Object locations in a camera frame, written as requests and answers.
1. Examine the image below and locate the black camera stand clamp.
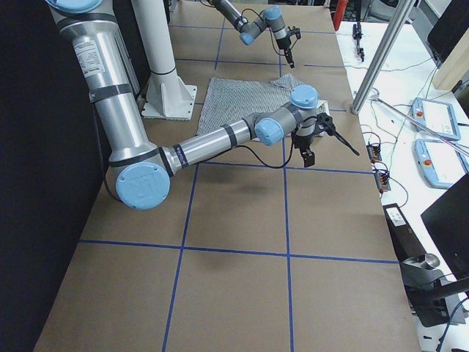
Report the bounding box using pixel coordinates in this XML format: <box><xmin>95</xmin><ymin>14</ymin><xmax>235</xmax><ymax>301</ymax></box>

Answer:
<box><xmin>399</xmin><ymin>258</ymin><xmax>468</xmax><ymax>328</ymax></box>

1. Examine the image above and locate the near blue teach pendant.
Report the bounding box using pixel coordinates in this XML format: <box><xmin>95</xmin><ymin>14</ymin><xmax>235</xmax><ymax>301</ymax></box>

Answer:
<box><xmin>413</xmin><ymin>139</ymin><xmax>468</xmax><ymax>189</ymax></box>

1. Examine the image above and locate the black tool on white table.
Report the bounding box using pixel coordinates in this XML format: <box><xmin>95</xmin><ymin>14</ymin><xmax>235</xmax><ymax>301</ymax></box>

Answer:
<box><xmin>352</xmin><ymin>21</ymin><xmax>365</xmax><ymax>62</ymax></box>

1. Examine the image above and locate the red cylinder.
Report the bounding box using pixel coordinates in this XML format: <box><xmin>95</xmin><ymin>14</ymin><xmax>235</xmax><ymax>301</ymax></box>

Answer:
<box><xmin>333</xmin><ymin>0</ymin><xmax>348</xmax><ymax>31</ymax></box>

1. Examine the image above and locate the black box with label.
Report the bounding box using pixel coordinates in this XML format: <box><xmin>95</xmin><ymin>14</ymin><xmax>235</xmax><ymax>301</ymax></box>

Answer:
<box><xmin>383</xmin><ymin>203</ymin><xmax>426</xmax><ymax>262</ymax></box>

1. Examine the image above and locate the black monitor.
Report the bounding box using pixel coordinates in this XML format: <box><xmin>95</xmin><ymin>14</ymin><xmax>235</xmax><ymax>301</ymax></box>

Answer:
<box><xmin>421</xmin><ymin>175</ymin><xmax>469</xmax><ymax>279</ymax></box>

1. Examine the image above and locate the aluminium frame post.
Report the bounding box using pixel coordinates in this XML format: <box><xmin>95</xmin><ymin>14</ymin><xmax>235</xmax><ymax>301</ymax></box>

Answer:
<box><xmin>351</xmin><ymin>0</ymin><xmax>415</xmax><ymax>114</ymax></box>

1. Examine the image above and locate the far blue teach pendant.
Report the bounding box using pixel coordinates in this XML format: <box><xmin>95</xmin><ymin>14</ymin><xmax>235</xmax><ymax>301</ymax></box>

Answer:
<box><xmin>412</xmin><ymin>98</ymin><xmax>461</xmax><ymax>141</ymax></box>

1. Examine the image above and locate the blue teach pendant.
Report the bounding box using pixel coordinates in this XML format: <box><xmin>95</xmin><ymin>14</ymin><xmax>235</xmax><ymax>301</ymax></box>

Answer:
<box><xmin>412</xmin><ymin>98</ymin><xmax>461</xmax><ymax>141</ymax></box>
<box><xmin>413</xmin><ymin>139</ymin><xmax>468</xmax><ymax>189</ymax></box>

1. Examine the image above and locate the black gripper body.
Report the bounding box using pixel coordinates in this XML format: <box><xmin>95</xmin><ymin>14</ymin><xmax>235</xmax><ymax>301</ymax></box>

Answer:
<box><xmin>292</xmin><ymin>122</ymin><xmax>316</xmax><ymax>151</ymax></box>
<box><xmin>275</xmin><ymin>29</ymin><xmax>292</xmax><ymax>51</ymax></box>

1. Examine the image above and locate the blue white striped polo shirt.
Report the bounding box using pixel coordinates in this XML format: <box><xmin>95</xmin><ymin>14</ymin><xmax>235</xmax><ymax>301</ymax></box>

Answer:
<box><xmin>196</xmin><ymin>73</ymin><xmax>330</xmax><ymax>142</ymax></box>

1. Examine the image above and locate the orange black electronics module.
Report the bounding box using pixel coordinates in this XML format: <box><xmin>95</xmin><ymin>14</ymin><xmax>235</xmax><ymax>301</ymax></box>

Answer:
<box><xmin>366</xmin><ymin>144</ymin><xmax>382</xmax><ymax>164</ymax></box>

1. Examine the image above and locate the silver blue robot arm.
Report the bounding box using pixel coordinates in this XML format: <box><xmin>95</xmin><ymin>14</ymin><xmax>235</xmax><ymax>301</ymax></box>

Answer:
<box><xmin>48</xmin><ymin>1</ymin><xmax>325</xmax><ymax>210</ymax></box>
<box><xmin>208</xmin><ymin>0</ymin><xmax>301</xmax><ymax>68</ymax></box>

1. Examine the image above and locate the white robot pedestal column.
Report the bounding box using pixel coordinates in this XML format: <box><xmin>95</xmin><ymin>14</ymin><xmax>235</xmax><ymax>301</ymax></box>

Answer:
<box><xmin>132</xmin><ymin>0</ymin><xmax>197</xmax><ymax>121</ymax></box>

